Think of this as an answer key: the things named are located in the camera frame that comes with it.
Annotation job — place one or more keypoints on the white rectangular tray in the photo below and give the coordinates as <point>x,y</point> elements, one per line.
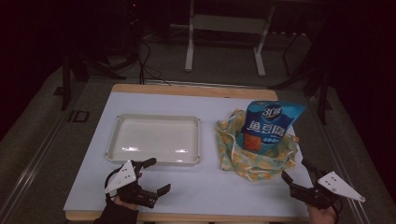
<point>154,140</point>

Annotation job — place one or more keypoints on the metal floor rail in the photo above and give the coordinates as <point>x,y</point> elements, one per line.
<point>31,169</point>
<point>345,174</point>

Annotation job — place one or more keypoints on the person's right hand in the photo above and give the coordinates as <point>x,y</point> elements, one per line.
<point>323,216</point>

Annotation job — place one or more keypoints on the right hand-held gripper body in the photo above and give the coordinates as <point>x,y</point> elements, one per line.
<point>334,185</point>

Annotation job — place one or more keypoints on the floral cloth bag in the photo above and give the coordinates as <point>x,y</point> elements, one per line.
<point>249,166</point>

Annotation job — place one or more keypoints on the black metal stand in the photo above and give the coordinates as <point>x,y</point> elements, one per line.
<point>322,90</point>
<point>66,84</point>

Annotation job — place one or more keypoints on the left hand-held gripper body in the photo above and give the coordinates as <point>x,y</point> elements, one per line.
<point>126,177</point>

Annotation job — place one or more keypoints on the white metal table frame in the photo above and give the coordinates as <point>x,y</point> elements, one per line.
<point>225,23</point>

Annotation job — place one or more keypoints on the person's left hand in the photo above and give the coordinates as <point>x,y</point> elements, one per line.
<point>124,203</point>

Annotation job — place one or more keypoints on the blue snack packet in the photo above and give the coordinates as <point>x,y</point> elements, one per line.
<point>269,124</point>

